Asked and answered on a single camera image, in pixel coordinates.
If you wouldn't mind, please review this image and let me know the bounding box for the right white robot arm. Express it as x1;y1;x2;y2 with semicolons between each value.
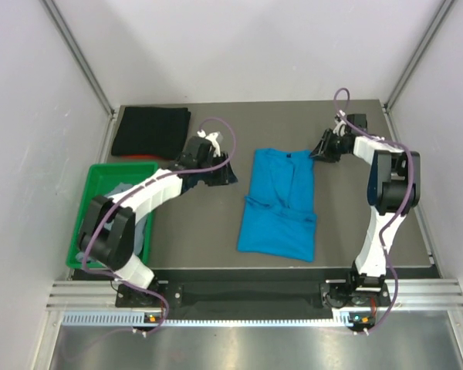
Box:
309;110;421;305

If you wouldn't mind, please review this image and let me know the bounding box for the left aluminium frame post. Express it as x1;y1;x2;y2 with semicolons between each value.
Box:
39;0;115;116

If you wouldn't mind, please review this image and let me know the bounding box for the green plastic bin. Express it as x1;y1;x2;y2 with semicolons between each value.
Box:
66;161;158;269

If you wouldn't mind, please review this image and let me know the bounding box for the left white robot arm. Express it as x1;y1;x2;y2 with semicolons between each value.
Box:
76;129;238;306

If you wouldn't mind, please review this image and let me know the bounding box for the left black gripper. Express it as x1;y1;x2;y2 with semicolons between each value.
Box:
197;152;238;187

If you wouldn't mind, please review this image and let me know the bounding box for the slotted cable duct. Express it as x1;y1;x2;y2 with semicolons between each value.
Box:
62;311;371;328

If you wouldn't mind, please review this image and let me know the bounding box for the right aluminium frame post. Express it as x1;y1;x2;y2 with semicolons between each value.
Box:
383;0;457;114

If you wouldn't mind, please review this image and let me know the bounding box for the grey t shirt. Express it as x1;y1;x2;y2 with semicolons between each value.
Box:
75;183;147;263

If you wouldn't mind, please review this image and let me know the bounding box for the aluminium frame post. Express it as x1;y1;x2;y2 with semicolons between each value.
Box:
39;0;115;116
383;0;457;114

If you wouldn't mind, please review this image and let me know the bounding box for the folded red t shirt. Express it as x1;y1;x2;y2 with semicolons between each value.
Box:
120;154;164;160

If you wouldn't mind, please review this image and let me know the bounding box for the aluminium front rail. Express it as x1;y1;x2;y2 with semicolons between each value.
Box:
46;281;117;311

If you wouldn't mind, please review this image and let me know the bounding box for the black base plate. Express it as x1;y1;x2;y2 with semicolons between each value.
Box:
114;279;390;319

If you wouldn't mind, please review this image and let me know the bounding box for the folded black t shirt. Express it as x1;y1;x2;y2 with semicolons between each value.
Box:
110;106;191;160

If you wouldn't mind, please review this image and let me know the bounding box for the blue t shirt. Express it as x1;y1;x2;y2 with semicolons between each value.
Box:
237;149;317;263

